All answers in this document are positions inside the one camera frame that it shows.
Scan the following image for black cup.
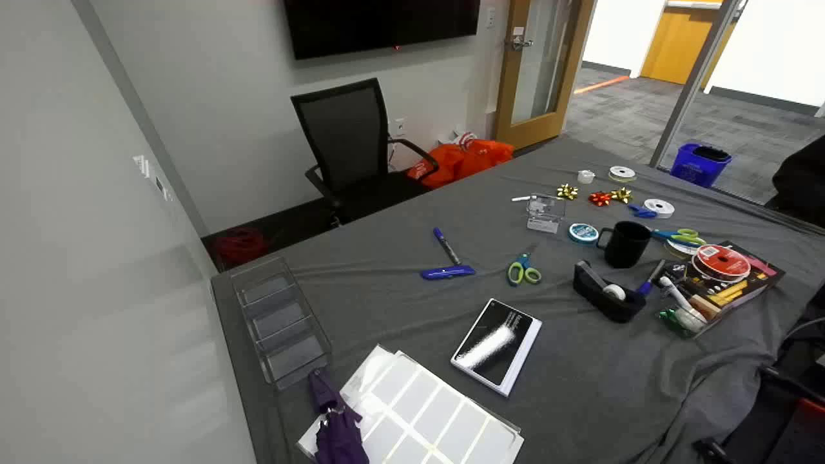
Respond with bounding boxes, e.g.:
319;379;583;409
594;220;655;271

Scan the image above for blue pen with white barrel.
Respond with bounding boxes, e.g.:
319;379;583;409
431;223;463;267

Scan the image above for blue flat plastic holder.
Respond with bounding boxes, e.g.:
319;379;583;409
417;263;478;283

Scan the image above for orange plastic bag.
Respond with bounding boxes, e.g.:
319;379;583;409
405;136;517;194

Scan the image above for black mesh office chair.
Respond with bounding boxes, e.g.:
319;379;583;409
289;75;441;230

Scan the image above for clear plastic cube box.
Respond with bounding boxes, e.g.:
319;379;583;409
522;196;564;236

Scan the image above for clear plastic organizer tray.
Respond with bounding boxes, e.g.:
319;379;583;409
231;267;335;391

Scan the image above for blue round lid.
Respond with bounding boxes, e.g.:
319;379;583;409
564;220;602;248

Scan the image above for red object on floor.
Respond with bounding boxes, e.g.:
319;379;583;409
208;226;267;267

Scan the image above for white label sheet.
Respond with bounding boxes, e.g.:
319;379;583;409
293;342;526;464

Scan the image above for black tape dispenser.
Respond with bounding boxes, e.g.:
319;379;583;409
569;257;650;324

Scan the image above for purple rubber glove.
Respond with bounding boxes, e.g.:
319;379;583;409
307;365;374;464

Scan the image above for wooden door with glass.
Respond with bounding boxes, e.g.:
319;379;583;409
493;0;598;151

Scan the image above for dark blue pen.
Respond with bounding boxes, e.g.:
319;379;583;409
634;257;669;302

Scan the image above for green and blue scissors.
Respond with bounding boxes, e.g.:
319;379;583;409
650;223;707;250

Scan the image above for blue waste bin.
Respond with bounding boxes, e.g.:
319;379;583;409
667;142;734;190

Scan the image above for red ribbon spool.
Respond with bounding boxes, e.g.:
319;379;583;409
690;243;754;287

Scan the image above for yellow wooden door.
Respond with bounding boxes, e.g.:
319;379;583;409
636;0;734;88

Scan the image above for black gloves package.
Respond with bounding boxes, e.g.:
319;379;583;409
661;236;787;341

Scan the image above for green handled scissors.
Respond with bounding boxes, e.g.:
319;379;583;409
503;245;545;288

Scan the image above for black wall television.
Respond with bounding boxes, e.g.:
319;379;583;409
280;0;481;62

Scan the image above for white wall switch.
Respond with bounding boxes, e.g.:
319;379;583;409
130;151;169;202

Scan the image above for grey metal frame post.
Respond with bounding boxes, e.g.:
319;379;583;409
646;0;749;171

